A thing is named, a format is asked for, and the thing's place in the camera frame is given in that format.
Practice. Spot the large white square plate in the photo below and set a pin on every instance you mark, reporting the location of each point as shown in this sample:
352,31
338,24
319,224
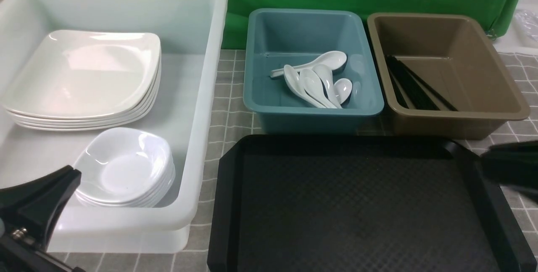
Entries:
81,74

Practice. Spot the white spoon top in bin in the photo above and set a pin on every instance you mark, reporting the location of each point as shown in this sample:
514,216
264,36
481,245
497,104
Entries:
334,60

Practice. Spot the clear plastic bag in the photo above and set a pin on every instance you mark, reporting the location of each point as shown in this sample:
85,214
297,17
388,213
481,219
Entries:
527,24

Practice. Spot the teal plastic bin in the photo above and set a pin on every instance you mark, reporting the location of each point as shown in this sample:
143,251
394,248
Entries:
279,37

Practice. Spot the bundle of black chopsticks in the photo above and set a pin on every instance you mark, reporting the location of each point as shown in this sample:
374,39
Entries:
405,81

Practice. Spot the white spoon in bin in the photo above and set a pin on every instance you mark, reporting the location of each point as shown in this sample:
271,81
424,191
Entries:
343,89
334,60
325,74
292,79

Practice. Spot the white spoon right in bin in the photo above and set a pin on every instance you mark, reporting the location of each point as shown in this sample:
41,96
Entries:
343,89

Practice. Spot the large white plastic tub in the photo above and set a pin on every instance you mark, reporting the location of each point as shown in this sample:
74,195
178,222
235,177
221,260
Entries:
191,33

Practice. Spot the white ceramic soup spoon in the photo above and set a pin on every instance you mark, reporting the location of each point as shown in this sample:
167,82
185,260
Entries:
313,86

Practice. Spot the brown plastic bin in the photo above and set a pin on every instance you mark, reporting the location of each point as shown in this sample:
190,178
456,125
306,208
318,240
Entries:
453,54

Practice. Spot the stack of small white dishes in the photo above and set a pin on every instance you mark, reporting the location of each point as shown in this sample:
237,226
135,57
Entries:
124,167

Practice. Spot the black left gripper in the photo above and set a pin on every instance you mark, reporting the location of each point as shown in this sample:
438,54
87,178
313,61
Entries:
29,213

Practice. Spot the white spoon middle in bin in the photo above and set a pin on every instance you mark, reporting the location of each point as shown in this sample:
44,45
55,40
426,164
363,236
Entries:
325,74

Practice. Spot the stack of white square plates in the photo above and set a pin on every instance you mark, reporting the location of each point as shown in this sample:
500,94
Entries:
140,110

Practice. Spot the black serving tray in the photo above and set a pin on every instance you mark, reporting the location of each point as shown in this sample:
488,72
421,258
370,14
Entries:
335,203

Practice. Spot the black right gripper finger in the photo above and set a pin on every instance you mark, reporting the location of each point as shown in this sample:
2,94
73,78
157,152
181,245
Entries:
514,165

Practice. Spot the grey checked tablecloth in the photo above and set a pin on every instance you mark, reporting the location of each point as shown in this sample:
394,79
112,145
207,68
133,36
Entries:
230,121

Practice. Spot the white spoon left in bin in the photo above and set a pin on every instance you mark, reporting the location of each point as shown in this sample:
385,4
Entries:
292,79

